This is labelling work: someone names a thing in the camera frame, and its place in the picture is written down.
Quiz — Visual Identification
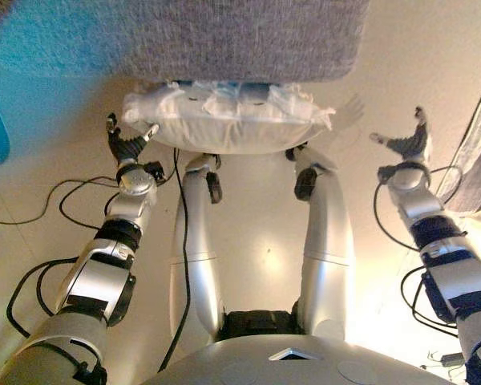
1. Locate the dark right robot hand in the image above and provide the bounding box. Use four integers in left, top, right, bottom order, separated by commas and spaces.
368, 106, 434, 164

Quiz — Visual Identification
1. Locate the dark left robot hand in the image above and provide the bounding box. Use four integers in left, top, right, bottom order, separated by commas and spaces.
106, 111, 161, 166

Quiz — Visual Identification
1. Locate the white fringed cushion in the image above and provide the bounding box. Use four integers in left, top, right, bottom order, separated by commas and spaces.
121, 79, 338, 156

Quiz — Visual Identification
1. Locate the white fringed throw blanket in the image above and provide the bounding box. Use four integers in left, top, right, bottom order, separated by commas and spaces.
436, 59, 481, 220

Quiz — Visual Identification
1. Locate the grey fabric armchair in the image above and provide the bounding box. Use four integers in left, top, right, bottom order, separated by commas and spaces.
0, 0, 372, 85

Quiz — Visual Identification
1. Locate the black power adapter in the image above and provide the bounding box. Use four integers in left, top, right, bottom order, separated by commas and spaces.
440, 351, 464, 367

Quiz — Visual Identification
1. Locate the grey robot torso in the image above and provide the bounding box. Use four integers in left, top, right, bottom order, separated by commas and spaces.
142, 308, 460, 385

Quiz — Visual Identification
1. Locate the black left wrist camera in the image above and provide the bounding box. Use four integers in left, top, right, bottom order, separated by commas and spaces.
143, 160, 166, 182

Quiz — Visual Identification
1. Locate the thin black floor cable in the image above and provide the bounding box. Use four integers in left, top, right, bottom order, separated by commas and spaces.
0, 176, 121, 233

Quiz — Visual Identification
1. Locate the black tether cable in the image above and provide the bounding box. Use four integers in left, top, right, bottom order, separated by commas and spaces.
158, 148, 192, 372

